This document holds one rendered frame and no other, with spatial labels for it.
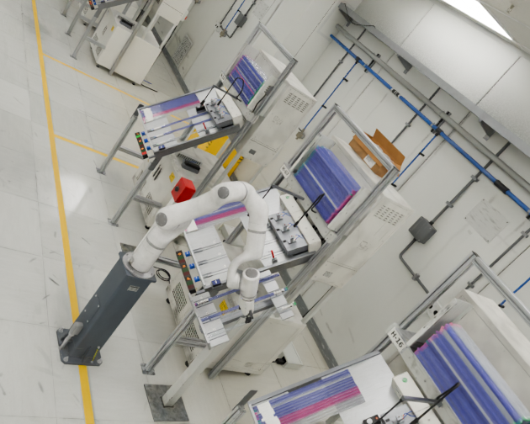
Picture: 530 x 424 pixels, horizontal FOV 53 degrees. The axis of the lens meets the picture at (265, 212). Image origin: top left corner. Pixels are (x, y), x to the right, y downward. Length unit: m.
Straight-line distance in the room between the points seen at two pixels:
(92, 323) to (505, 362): 2.10
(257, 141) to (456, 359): 2.56
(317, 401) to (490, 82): 3.14
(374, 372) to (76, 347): 1.65
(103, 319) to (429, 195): 2.85
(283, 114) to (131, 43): 3.40
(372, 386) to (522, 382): 0.66
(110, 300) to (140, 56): 4.87
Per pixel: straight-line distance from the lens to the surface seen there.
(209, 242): 3.37
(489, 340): 2.70
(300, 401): 2.68
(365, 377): 2.76
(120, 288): 2.94
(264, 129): 4.37
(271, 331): 3.68
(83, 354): 3.32
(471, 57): 5.06
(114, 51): 7.33
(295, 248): 3.20
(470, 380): 2.51
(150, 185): 4.78
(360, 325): 4.77
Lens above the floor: 2.33
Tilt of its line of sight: 21 degrees down
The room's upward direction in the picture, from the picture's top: 39 degrees clockwise
